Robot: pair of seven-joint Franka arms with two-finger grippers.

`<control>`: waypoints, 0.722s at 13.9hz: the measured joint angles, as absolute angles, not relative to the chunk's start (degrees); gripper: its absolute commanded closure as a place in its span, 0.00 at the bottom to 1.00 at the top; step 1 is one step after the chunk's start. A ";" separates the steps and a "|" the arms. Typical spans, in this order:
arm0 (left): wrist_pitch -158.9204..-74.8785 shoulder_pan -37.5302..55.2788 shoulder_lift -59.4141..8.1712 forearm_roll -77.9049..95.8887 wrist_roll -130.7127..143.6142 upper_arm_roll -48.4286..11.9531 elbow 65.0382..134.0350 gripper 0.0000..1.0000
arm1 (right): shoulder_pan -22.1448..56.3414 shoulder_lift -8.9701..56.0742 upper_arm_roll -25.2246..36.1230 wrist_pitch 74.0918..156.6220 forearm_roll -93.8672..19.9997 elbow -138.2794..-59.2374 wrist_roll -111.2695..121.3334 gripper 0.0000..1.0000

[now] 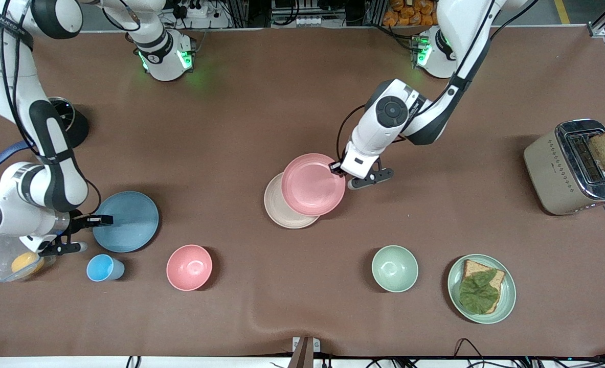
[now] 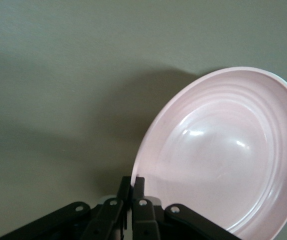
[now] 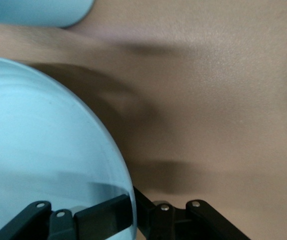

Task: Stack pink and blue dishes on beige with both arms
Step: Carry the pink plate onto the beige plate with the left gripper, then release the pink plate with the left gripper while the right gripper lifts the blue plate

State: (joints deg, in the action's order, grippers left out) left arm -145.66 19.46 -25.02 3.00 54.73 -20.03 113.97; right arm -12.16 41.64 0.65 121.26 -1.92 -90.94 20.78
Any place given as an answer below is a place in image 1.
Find beige and chrome toaster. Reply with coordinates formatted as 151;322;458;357
523;119;605;216

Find brown bread slice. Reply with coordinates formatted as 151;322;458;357
461;259;507;315

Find pink bowl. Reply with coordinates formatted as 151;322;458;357
166;244;213;292

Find beige plate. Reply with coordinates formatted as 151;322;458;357
264;172;321;229

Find pink plate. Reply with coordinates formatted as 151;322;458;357
281;153;346;217

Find brown table cover sheet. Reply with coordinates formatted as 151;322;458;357
0;26;605;358

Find black cable loop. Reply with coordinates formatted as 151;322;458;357
453;337;492;368

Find glass lid with blue knob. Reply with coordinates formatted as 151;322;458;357
51;97;75;131

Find bag of orange buns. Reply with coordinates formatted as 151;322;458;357
383;0;438;27

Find black pot with blue handle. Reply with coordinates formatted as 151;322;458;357
0;96;90;176

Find blue plate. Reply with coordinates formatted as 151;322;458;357
93;191;160;253

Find orange fruit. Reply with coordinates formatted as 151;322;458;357
11;251;46;277

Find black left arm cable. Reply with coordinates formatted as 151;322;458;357
337;0;539;160

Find green lettuce leaf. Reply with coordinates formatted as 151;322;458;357
458;269;502;315

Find green plate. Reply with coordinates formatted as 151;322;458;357
447;254;517;325

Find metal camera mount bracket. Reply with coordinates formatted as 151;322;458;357
291;336;322;368

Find blue plastic cup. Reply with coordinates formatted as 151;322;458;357
86;254;125;283

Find green bowl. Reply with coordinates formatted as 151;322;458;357
371;245;419;293

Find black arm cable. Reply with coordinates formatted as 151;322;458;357
0;0;102;218
337;0;539;160

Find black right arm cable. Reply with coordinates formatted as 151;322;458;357
0;0;102;218

